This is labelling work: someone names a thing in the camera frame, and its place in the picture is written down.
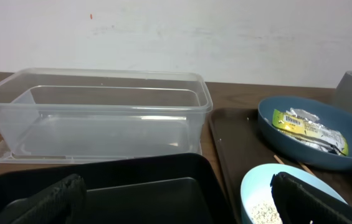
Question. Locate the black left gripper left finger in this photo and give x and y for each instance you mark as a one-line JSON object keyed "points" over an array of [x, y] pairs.
{"points": [[61, 202]]}

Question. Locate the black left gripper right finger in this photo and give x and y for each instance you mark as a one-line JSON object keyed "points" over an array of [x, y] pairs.
{"points": [[298, 202]]}

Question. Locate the rice grains pile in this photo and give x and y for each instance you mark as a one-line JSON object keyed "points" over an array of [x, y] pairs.
{"points": [[265, 212]]}

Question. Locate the light blue bowl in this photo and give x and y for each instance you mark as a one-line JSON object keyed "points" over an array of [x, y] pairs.
{"points": [[255, 186]]}

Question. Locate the yellow silver snack wrapper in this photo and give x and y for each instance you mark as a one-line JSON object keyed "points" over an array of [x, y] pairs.
{"points": [[303, 126]]}

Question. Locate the dark blue plate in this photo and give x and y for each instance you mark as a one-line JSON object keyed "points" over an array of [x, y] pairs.
{"points": [[333, 118]]}

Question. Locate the clear plastic waste bin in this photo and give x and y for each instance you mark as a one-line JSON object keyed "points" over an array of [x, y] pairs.
{"points": [[77, 116]]}

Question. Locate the wooden chopstick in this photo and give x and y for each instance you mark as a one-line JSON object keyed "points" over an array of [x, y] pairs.
{"points": [[278, 159], [306, 168]]}

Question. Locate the brown serving tray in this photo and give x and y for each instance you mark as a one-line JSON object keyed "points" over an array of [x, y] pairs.
{"points": [[240, 146]]}

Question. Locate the black plastic tray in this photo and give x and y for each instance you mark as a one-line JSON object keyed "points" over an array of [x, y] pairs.
{"points": [[180, 188]]}

